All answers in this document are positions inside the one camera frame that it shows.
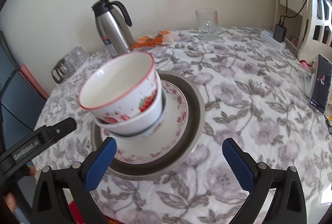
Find smartphone on stand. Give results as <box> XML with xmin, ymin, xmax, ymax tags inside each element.
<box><xmin>310</xmin><ymin>54</ymin><xmax>331</xmax><ymax>115</ymax></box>

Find floral pink rimmed plate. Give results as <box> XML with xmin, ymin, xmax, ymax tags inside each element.
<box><xmin>97</xmin><ymin>79</ymin><xmax>188</xmax><ymax>165</ymax></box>

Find glass cups in rack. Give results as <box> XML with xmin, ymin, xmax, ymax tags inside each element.
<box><xmin>51</xmin><ymin>47</ymin><xmax>89</xmax><ymax>84</ymax></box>

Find cream white chair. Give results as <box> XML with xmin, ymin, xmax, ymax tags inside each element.
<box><xmin>275</xmin><ymin>0</ymin><xmax>331</xmax><ymax>62</ymax></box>

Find stainless steel thermos jug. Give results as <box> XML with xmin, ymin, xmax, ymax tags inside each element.
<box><xmin>92</xmin><ymin>0</ymin><xmax>134</xmax><ymax>58</ymax></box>

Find person's left hand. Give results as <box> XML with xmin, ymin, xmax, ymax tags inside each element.
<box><xmin>3</xmin><ymin>193</ymin><xmax>16</xmax><ymax>213</ymax></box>

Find large pale blue bowl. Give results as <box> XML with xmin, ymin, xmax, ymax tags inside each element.
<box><xmin>104</xmin><ymin>88</ymin><xmax>168</xmax><ymax>139</ymax></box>

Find clear glass mug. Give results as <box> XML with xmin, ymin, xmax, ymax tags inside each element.
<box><xmin>195</xmin><ymin>8</ymin><xmax>219</xmax><ymax>40</ymax></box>

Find red rimmed strawberry bowl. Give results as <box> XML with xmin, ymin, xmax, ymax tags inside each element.
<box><xmin>78</xmin><ymin>52</ymin><xmax>157</xmax><ymax>124</ymax></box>

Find orange snack packet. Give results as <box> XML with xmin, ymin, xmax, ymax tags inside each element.
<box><xmin>153</xmin><ymin>30</ymin><xmax>176</xmax><ymax>45</ymax></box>
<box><xmin>131</xmin><ymin>35</ymin><xmax>156</xmax><ymax>50</ymax></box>

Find stainless steel plate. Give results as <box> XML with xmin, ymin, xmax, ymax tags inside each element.
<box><xmin>106</xmin><ymin>71</ymin><xmax>205</xmax><ymax>181</ymax></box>

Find black power adapter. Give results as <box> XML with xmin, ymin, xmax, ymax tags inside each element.
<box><xmin>273</xmin><ymin>24</ymin><xmax>287</xmax><ymax>43</ymax></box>

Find white power strip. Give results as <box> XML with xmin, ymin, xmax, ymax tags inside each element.
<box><xmin>260</xmin><ymin>30</ymin><xmax>286</xmax><ymax>51</ymax></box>

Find small white bowl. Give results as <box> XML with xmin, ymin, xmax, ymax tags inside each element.
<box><xmin>93</xmin><ymin>76</ymin><xmax>163</xmax><ymax>136</ymax></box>

